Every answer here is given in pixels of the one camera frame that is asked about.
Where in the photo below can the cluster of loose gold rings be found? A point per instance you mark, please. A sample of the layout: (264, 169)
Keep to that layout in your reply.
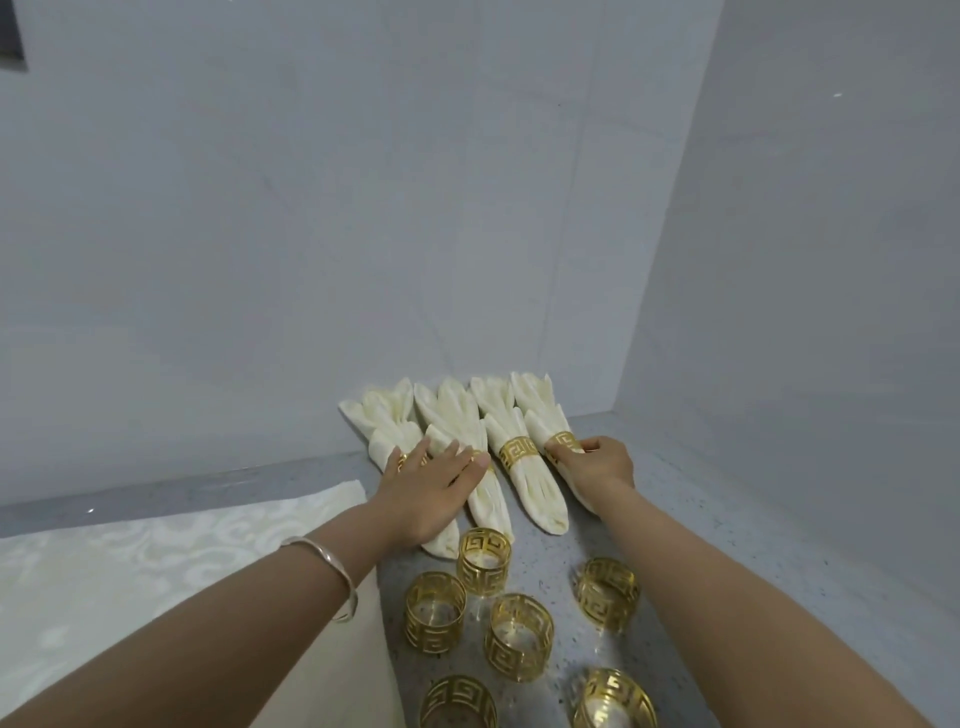
(517, 649)

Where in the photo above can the person's left hand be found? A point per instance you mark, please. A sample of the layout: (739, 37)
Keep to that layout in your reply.
(416, 499)

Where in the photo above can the person's left forearm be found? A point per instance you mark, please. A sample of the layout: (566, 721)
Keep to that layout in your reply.
(225, 637)

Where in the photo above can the person's right hand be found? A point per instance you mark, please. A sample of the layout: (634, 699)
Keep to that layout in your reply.
(604, 466)

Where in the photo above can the person's right thumb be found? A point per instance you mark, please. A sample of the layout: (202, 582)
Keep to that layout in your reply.
(594, 445)

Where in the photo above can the cream folded cloth napkin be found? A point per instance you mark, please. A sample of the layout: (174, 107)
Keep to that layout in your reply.
(454, 412)
(379, 412)
(536, 401)
(536, 495)

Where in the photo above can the person's right forearm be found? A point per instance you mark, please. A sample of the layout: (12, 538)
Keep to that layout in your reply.
(735, 622)

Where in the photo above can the person's left thumb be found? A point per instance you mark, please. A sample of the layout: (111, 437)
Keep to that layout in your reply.
(471, 468)

